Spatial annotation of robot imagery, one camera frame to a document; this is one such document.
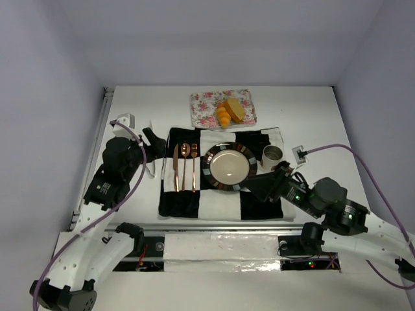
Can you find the white foil covered block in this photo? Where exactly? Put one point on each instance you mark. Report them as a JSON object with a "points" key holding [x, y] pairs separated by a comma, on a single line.
{"points": [[220, 252]]}

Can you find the black white checkered cloth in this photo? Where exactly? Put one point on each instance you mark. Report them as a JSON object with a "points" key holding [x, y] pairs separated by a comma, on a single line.
{"points": [[208, 203]]}

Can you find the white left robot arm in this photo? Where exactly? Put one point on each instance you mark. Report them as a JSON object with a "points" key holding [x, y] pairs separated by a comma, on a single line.
{"points": [[71, 278]]}

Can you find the orange striped croissant bread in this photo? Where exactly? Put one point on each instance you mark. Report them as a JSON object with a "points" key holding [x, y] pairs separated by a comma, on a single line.
{"points": [[223, 116]]}

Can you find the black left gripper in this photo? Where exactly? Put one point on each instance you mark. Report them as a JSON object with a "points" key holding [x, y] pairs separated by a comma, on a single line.
{"points": [[146, 146]]}

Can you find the copper table knife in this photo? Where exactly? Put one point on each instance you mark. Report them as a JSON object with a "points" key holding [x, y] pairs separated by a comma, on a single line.
{"points": [[175, 168]]}

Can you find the copper spoon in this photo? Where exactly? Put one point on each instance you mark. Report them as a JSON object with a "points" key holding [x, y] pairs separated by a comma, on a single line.
{"points": [[185, 151]]}

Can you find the floral rectangular tray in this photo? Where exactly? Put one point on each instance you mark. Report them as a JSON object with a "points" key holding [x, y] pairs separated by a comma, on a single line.
{"points": [[203, 108]]}

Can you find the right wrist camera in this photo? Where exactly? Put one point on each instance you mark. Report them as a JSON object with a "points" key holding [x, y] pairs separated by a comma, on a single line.
{"points": [[299, 154]]}

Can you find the white steel cup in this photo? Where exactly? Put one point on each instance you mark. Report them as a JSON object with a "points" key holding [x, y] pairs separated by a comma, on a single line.
{"points": [[271, 157]]}

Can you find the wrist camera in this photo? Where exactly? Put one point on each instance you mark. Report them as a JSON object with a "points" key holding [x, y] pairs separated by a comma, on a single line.
{"points": [[299, 154], [126, 120]]}

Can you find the dark rimmed beige plate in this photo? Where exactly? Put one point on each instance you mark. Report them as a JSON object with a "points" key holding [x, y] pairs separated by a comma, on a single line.
{"points": [[226, 165]]}

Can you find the aluminium frame rail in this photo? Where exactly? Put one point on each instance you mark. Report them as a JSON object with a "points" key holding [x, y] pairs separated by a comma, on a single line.
{"points": [[92, 158]]}

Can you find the yellow bread slice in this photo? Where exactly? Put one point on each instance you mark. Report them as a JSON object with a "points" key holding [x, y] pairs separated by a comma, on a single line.
{"points": [[235, 109]]}

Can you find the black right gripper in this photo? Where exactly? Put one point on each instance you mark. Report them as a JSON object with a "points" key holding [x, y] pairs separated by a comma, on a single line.
{"points": [[276, 181]]}

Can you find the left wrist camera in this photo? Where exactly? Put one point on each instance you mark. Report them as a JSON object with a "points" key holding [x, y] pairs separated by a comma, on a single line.
{"points": [[126, 120]]}

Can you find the copper fork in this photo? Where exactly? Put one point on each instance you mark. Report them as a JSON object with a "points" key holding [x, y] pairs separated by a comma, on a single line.
{"points": [[194, 153]]}

